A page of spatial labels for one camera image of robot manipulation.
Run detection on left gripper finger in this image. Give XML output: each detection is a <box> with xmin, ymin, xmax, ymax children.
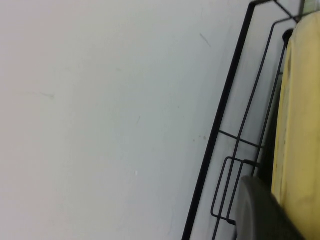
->
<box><xmin>235</xmin><ymin>174</ymin><xmax>307</xmax><ymax>240</ymax></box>

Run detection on yellow round plate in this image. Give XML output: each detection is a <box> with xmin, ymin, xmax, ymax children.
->
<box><xmin>271</xmin><ymin>12</ymin><xmax>320</xmax><ymax>240</ymax></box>

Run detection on green grid table mat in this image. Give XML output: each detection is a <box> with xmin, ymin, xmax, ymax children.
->
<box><xmin>302</xmin><ymin>0</ymin><xmax>320</xmax><ymax>18</ymax></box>

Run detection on black wire dish rack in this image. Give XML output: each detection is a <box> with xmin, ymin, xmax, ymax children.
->
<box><xmin>181</xmin><ymin>0</ymin><xmax>307</xmax><ymax>240</ymax></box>

